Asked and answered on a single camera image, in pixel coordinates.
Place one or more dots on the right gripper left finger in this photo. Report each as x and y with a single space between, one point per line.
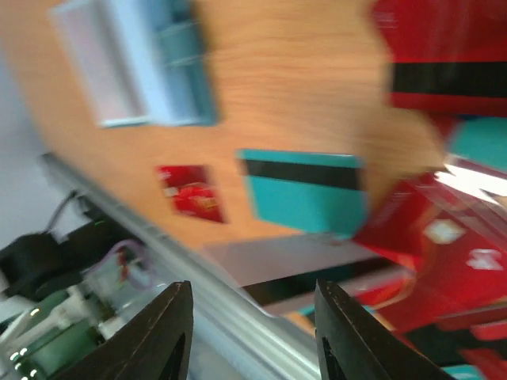
153 345

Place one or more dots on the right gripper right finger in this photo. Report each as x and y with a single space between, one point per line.
352 344

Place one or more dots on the white card floral print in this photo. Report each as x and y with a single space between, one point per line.
279 274

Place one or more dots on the red VIP card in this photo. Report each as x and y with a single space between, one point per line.
190 191

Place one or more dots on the teal card holder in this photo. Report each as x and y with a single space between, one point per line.
139 62

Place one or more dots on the teal card left stripe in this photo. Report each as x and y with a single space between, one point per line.
307 191

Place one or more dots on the right small circuit board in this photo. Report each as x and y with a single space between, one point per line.
53 334

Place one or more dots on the aluminium rail platform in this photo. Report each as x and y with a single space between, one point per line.
233 339

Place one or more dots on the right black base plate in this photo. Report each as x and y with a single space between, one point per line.
35 266

